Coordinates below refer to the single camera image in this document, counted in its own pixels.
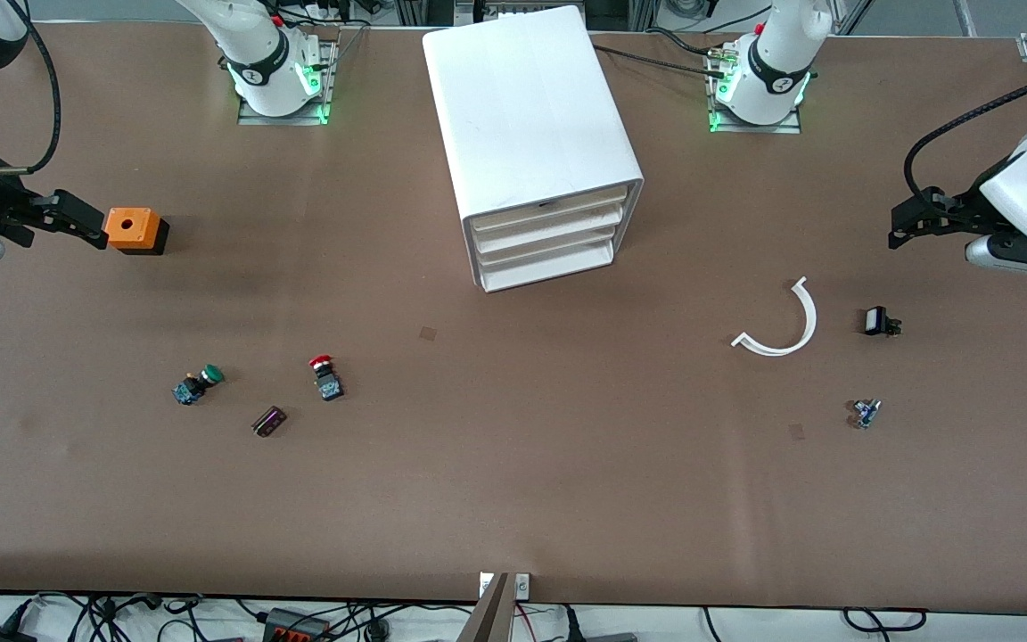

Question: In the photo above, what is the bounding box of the green push button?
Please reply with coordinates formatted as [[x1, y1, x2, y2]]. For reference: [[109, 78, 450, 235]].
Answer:
[[172, 364, 226, 407]]

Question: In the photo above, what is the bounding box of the red push button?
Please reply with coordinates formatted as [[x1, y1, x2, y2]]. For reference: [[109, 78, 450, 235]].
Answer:
[[308, 354, 346, 403]]

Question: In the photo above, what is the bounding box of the white plastic drawer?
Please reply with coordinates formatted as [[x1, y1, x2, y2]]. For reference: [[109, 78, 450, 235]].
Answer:
[[471, 207, 629, 253], [465, 185, 632, 235], [475, 227, 623, 270], [481, 245, 619, 293]]

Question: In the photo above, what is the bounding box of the white drawer cabinet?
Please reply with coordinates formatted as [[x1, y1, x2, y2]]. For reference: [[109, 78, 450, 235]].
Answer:
[[422, 4, 645, 294]]

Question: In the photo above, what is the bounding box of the orange box with hole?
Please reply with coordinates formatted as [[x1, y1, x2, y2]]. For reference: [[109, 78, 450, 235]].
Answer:
[[105, 207, 170, 257]]

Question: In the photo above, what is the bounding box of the white curved plastic clip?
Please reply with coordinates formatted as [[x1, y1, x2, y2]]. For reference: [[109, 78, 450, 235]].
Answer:
[[730, 276, 819, 358]]

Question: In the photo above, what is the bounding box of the small dark purple block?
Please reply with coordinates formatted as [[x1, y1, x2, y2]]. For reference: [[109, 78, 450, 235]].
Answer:
[[251, 405, 289, 440]]

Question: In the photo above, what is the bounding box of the black orange power strip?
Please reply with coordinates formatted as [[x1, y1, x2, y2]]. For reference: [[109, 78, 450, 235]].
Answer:
[[261, 607, 334, 642]]

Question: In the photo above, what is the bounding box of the black white rocker switch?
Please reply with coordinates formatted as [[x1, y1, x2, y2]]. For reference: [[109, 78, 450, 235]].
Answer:
[[864, 305, 904, 339]]

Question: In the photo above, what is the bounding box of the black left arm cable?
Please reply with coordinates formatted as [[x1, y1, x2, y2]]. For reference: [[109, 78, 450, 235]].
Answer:
[[902, 66, 1027, 211]]

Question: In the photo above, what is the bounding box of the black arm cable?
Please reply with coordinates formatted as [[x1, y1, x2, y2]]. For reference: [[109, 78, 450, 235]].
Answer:
[[902, 66, 1027, 211], [0, 0, 65, 177]]

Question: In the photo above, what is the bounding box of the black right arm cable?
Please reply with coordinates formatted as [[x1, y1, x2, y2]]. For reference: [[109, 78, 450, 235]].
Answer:
[[0, 0, 65, 177]]

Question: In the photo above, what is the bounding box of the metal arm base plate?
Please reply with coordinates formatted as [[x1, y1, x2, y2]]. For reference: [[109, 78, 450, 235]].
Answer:
[[706, 45, 805, 136], [236, 39, 338, 127]]

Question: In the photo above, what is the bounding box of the black table cable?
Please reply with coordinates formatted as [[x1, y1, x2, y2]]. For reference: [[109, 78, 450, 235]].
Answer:
[[592, 43, 728, 81], [645, 27, 721, 59]]

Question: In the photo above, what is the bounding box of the black looped floor cable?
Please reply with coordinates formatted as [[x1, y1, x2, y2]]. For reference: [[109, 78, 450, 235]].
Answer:
[[841, 605, 930, 637]]

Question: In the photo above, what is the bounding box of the white metal bracket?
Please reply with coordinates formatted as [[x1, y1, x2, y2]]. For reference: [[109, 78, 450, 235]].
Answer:
[[478, 572, 533, 601]]

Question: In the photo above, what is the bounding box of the brown wedge post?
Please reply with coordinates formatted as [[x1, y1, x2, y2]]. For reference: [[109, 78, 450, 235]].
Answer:
[[456, 572, 515, 642]]

